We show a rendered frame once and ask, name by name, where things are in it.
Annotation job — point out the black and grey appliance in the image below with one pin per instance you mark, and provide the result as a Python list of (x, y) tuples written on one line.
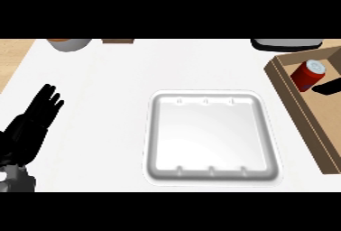
[(286, 45)]

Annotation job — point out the white tray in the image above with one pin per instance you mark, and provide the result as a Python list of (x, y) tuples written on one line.
[(211, 138)]

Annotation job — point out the red can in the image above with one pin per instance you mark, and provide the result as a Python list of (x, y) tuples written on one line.
[(307, 75)]

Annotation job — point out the brown cardboard box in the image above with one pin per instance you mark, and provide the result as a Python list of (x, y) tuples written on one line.
[(310, 111)]

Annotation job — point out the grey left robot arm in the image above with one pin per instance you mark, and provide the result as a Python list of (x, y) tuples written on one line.
[(15, 180)]

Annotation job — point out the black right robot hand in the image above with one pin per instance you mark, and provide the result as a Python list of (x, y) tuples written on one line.
[(328, 87)]

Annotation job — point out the grey round pot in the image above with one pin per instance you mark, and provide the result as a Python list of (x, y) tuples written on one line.
[(68, 44)]

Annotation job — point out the small brown wooden block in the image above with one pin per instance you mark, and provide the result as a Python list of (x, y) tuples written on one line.
[(118, 41)]

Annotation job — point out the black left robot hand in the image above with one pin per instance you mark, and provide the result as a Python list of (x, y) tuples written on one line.
[(27, 129)]

